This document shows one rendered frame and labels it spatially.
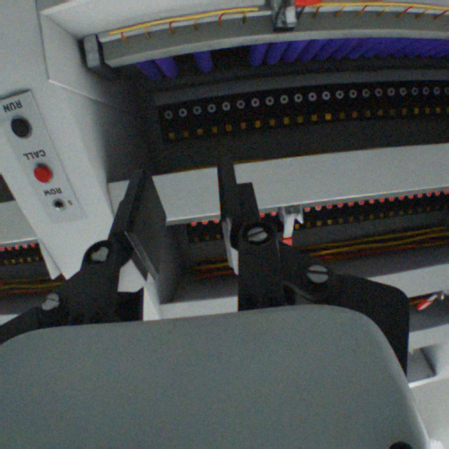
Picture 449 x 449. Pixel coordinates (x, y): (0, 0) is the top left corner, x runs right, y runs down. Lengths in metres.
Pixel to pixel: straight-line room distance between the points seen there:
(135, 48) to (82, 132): 0.09
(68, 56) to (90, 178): 0.10
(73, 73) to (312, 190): 0.24
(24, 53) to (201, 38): 0.14
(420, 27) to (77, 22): 0.30
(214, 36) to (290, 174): 0.14
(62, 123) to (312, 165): 0.22
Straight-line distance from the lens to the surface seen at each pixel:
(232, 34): 0.26
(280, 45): 0.30
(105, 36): 0.27
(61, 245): 0.32
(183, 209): 0.25
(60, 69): 0.24
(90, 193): 0.26
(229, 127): 0.38
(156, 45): 0.26
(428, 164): 0.32
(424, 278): 0.46
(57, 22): 0.26
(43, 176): 0.27
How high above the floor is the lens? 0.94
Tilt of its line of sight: 35 degrees up
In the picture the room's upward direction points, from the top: 171 degrees clockwise
